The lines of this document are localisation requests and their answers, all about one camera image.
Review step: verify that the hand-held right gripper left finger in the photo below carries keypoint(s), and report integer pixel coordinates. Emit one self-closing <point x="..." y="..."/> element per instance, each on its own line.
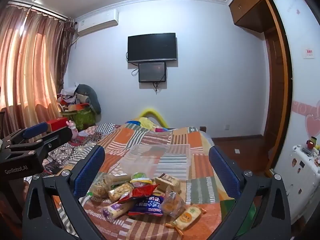
<point x="90" y="175"/>

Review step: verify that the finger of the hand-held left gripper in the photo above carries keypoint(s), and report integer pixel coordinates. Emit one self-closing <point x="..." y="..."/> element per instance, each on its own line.
<point x="57" y="137"/>
<point x="35" y="130"/>

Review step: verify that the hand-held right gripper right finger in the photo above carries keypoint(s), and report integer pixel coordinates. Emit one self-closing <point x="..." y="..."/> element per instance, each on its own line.
<point x="223" y="172"/>

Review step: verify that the yellow cracker packet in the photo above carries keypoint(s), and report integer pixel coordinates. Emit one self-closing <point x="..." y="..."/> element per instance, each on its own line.
<point x="120" y="192"/>

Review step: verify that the red snack packet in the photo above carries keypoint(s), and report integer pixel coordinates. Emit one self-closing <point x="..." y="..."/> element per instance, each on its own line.
<point x="141" y="192"/>

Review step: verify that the clear plastic container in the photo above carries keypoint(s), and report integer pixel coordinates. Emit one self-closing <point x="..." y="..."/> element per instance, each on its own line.
<point x="160" y="160"/>

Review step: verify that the clear bag of orange snacks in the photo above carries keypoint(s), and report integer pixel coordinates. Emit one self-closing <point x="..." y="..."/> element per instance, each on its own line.
<point x="172" y="202"/>

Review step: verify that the red box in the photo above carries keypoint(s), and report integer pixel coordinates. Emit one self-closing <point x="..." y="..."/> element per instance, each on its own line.
<point x="57" y="124"/>

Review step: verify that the clear cookie packet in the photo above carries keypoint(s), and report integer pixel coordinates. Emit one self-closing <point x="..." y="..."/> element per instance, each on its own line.
<point x="98" y="188"/>

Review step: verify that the pink plush toy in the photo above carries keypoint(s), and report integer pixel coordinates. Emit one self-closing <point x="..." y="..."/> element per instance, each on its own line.
<point x="72" y="128"/>

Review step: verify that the long clear biscuit packet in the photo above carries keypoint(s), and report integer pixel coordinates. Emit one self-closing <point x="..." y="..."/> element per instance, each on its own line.
<point x="116" y="179"/>

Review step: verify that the pile of clutter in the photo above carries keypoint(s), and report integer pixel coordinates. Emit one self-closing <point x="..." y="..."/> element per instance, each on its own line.
<point x="70" y="97"/>

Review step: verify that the purple white long packet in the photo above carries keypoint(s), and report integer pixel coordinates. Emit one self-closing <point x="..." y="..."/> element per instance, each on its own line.
<point x="117" y="209"/>

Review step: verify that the checked patterned quilt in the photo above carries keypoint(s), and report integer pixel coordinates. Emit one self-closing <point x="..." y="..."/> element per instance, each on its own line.
<point x="105" y="128"/>

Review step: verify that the green lid jelly cup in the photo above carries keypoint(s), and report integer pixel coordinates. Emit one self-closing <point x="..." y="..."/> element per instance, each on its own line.
<point x="138" y="175"/>

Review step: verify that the white yellow snack packet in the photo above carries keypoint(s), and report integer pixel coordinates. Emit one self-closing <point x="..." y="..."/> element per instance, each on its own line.
<point x="140" y="182"/>

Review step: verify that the grey pillow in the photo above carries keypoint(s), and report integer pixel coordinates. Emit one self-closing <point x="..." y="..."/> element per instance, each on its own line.
<point x="91" y="96"/>

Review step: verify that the yellow green bread packet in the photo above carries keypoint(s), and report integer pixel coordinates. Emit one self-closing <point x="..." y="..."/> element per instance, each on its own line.
<point x="187" y="216"/>

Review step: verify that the brown cracker packet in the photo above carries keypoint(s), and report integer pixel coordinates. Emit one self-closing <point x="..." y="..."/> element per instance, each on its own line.
<point x="166" y="181"/>

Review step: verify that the blue snack packet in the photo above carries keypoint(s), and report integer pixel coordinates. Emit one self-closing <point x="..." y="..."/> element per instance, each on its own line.
<point x="148" y="205"/>

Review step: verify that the pink brown curtain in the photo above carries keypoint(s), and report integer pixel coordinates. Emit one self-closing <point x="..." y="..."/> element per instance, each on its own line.
<point x="30" y="62"/>

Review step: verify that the yellow cloth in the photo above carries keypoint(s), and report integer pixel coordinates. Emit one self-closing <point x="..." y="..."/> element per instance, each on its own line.
<point x="147" y="124"/>

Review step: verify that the white cabinet with stickers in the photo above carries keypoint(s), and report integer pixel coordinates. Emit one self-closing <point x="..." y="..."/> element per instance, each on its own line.
<point x="300" y="180"/>

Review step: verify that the yellow foam tube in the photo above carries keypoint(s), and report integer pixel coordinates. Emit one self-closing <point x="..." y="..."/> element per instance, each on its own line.
<point x="155" y="113"/>

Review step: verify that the white air conditioner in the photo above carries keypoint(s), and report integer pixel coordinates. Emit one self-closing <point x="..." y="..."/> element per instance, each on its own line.
<point x="96" y="22"/>

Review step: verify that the wooden overhead cabinet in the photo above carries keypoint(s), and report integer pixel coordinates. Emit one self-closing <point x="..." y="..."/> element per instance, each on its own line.
<point x="250" y="5"/>

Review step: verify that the white wall outlet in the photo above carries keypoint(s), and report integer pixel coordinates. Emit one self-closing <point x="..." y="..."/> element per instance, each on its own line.
<point x="226" y="127"/>

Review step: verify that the wooden bed post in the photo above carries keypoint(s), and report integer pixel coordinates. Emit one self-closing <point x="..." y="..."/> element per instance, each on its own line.
<point x="203" y="129"/>

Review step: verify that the wooden door frame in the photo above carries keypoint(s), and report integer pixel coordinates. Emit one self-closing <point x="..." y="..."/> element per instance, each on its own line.
<point x="277" y="92"/>

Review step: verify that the small black wall monitor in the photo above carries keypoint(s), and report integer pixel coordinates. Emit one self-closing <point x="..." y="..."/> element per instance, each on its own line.
<point x="152" y="71"/>

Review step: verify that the black wall television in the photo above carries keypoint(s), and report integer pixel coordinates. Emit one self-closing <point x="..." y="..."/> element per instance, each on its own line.
<point x="151" y="47"/>

